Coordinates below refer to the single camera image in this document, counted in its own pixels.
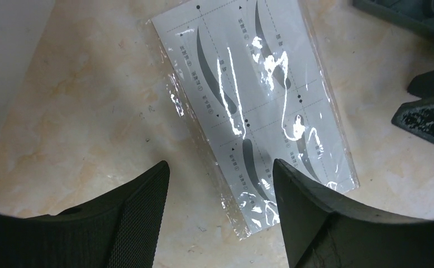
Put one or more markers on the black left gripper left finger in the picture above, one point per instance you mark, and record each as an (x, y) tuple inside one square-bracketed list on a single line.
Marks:
[(119, 228)]

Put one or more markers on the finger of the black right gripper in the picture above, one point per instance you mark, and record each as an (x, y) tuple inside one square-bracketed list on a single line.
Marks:
[(422, 85), (416, 118)]

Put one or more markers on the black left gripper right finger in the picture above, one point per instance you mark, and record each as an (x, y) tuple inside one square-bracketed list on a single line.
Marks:
[(323, 228)]

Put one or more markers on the white false eyelash card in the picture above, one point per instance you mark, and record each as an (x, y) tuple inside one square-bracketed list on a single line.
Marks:
[(249, 85)]

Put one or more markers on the white plastic drawer organizer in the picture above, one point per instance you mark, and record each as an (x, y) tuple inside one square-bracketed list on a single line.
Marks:
[(21, 26)]

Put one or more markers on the dark green building baseplate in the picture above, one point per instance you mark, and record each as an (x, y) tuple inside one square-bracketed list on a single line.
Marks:
[(416, 16)]

